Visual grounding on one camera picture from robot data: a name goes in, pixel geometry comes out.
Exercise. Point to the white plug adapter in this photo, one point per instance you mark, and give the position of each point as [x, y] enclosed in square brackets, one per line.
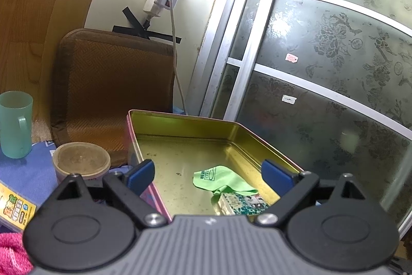
[167, 0]

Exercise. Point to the round brown lidded container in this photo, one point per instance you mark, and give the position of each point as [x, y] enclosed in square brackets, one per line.
[80, 160]

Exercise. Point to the pink and gold tin box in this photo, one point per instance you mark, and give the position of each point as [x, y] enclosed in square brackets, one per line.
[180, 149]

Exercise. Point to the teal dotted packet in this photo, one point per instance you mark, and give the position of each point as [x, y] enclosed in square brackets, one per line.
[241, 204]

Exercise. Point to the brown woven cushion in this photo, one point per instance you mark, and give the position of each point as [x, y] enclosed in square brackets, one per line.
[109, 81]

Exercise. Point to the pink towel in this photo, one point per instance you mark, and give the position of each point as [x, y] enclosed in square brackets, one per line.
[11, 254]

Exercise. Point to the floral frosted glass sliding door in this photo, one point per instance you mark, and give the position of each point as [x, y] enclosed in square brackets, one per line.
[322, 36]

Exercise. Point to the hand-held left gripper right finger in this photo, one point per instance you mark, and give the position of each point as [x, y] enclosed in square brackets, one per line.
[273, 175]

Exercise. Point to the black tape strip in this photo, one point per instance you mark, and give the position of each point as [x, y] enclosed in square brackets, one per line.
[144, 33]
[133, 19]

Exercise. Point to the green plastic cup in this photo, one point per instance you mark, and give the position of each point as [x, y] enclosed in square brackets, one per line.
[14, 126]

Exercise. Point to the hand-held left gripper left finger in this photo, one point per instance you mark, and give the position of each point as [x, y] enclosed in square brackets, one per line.
[141, 173]

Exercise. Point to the yellow printed packet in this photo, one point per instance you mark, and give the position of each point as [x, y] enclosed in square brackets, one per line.
[14, 205]

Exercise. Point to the pink sticker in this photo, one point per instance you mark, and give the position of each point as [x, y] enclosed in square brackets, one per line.
[291, 58]

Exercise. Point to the light green cloth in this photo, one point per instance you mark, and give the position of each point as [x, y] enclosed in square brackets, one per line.
[222, 180]

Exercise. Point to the white sticker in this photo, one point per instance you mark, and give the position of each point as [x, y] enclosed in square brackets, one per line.
[288, 98]

